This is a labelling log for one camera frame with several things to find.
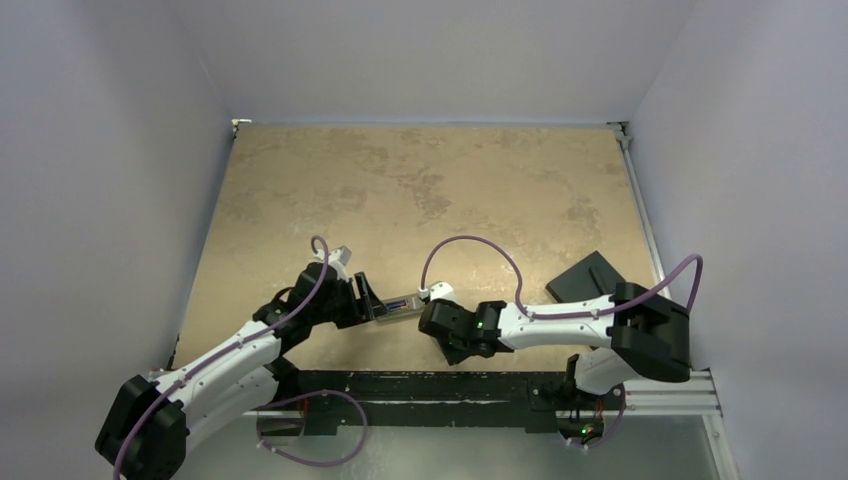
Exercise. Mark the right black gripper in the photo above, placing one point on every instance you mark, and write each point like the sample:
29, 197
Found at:
429, 317

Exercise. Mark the white remote control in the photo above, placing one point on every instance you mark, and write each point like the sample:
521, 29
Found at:
415, 307

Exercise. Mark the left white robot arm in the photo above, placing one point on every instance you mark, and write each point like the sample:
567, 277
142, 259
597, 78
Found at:
154, 423

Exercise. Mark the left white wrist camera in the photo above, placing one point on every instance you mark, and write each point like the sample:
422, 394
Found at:
339, 259

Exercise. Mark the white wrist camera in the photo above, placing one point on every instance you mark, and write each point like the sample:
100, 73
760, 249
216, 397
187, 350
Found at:
339, 259
438, 290

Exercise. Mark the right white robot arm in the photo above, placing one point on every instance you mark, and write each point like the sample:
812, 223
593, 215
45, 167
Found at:
632, 333

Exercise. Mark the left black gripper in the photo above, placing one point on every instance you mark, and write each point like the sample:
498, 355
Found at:
371, 306

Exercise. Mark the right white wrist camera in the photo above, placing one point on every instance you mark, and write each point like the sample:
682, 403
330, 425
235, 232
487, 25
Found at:
438, 290

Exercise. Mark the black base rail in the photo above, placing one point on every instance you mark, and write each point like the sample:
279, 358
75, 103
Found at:
535, 402

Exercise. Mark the black flat plate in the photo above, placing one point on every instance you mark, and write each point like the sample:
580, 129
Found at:
587, 279

